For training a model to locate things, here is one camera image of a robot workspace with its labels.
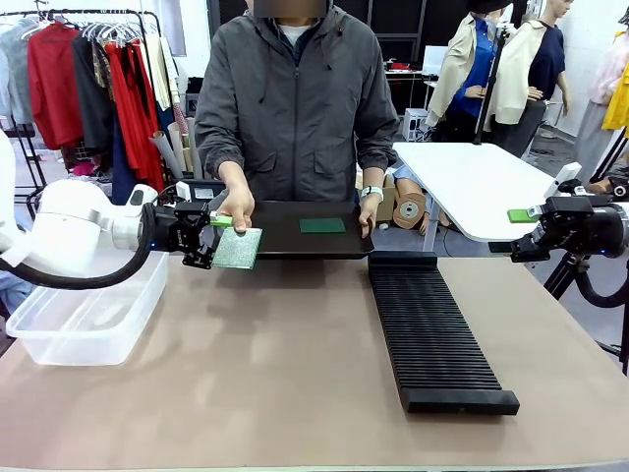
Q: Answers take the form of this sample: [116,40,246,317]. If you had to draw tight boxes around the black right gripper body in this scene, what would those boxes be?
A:
[534,196,613,257]

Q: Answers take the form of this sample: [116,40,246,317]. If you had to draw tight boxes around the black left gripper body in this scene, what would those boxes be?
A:
[154,200,218,256]

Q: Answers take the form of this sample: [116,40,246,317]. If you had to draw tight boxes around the green PCB board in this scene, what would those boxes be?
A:
[211,226,264,270]
[299,217,348,235]

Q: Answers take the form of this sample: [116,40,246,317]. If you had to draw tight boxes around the black tray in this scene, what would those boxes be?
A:
[248,200,377,261]

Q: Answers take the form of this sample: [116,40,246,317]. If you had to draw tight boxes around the person's right sleeved forearm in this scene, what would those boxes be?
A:
[195,130,250,191]

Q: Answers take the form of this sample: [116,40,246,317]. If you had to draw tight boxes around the person's left sleeved forearm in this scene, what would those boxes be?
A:
[354,140,397,191]

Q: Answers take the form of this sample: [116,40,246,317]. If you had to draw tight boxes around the person's right hand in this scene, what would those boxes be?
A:
[215,171,257,235]

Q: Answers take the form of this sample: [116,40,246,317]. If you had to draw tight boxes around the person's left hand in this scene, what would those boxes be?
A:
[357,196,382,240]

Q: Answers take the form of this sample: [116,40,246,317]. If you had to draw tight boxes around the grey storage bin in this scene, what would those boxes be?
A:
[182,177,228,204]

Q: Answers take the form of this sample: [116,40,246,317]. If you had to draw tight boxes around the black floor tripod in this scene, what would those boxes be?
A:
[543,253,629,376]

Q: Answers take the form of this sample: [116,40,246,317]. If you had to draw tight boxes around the white side table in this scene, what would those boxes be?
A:
[392,141,576,243]

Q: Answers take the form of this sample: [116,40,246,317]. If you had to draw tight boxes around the beige paper rolls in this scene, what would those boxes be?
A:
[148,120,203,179]

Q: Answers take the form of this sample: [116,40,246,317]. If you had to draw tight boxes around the cardboard spool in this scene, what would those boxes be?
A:
[391,191,429,232]

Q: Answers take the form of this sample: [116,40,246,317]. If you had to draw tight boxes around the long red hanging dress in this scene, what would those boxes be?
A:
[103,41,166,196]

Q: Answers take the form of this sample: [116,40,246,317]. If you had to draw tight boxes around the black slotted PCB rack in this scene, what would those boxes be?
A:
[367,251,521,417]

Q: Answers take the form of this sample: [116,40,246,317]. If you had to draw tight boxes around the person in grey jacket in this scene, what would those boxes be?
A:
[194,0,400,204]

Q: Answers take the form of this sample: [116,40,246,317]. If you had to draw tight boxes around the black pole stand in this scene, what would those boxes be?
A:
[473,23,510,147]

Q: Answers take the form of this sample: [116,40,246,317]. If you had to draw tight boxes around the mannequin yellow pink clothes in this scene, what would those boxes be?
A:
[572,14,629,173]

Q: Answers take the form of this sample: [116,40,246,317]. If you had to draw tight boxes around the white computer case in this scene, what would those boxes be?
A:
[401,107,429,144]

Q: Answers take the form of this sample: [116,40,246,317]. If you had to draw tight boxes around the mannequin cream jacket navy shirt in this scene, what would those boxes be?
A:
[493,0,574,158]

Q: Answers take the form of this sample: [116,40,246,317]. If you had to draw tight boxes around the clear plastic box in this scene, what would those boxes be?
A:
[5,249,171,367]

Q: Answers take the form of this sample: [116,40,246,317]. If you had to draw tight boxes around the dark grey hanging jacket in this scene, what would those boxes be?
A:
[72,31,117,153]

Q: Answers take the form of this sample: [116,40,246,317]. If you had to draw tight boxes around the cream hanging garment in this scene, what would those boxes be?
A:
[144,33,183,114]

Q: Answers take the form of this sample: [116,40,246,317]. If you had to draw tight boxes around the white board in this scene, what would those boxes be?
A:
[422,44,449,75]

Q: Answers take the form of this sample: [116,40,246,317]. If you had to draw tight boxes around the light blue cloth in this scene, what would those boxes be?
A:
[0,268,29,319]

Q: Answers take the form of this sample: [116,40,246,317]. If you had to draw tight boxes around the red hanging garment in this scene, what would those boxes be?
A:
[27,22,85,151]

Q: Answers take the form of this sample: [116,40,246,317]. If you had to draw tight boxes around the black clothes rack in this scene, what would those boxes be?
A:
[0,8,166,220]

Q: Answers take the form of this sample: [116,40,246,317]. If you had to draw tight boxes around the pale blue hanging shirt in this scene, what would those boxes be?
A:
[0,22,38,127]

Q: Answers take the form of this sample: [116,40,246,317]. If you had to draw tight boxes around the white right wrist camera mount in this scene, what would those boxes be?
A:
[549,162,583,198]

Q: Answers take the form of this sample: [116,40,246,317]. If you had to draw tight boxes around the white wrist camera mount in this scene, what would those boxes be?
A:
[128,184,154,208]
[549,162,583,198]

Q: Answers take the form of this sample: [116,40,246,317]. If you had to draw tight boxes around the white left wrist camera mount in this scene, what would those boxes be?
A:
[128,184,154,208]

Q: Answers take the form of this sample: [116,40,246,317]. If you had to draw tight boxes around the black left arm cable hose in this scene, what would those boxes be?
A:
[0,204,156,291]

